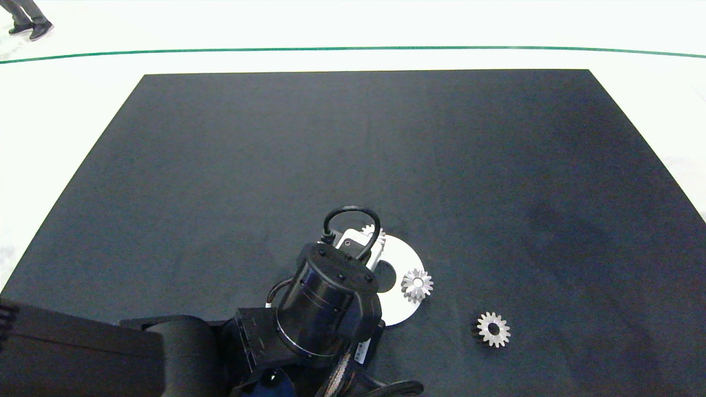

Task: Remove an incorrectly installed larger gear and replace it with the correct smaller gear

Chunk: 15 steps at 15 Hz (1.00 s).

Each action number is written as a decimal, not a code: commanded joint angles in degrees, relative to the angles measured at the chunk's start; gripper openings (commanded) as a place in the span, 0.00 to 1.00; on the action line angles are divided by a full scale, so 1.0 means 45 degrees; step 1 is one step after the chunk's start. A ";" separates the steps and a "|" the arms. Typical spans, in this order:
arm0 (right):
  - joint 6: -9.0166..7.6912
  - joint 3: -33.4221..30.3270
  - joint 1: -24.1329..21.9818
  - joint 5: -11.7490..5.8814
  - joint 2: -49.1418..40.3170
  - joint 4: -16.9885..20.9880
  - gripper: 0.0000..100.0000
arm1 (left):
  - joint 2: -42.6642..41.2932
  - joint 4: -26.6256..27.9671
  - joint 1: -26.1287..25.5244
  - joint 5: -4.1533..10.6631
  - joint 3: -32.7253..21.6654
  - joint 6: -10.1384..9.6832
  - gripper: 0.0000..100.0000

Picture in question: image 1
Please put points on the steel spur gear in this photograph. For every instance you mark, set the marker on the steel spur gear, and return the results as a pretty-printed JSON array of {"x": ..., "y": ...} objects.
[
  {"x": 368, "y": 228},
  {"x": 410, "y": 282},
  {"x": 502, "y": 330}
]

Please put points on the dark table mat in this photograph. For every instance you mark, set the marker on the dark table mat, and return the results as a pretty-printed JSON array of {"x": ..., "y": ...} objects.
[{"x": 386, "y": 154}]

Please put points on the round white pin plate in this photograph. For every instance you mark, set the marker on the round white pin plate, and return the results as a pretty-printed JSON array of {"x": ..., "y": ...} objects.
[{"x": 400, "y": 309}]

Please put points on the green floor tape line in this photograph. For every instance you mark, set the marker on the green floor tape line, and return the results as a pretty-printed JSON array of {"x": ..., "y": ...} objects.
[{"x": 353, "y": 48}]

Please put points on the person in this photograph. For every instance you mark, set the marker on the person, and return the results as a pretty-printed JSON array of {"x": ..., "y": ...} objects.
[{"x": 22, "y": 11}]

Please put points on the boxy wrist camera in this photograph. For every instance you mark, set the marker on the boxy wrist camera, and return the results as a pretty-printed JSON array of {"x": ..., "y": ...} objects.
[{"x": 350, "y": 241}]

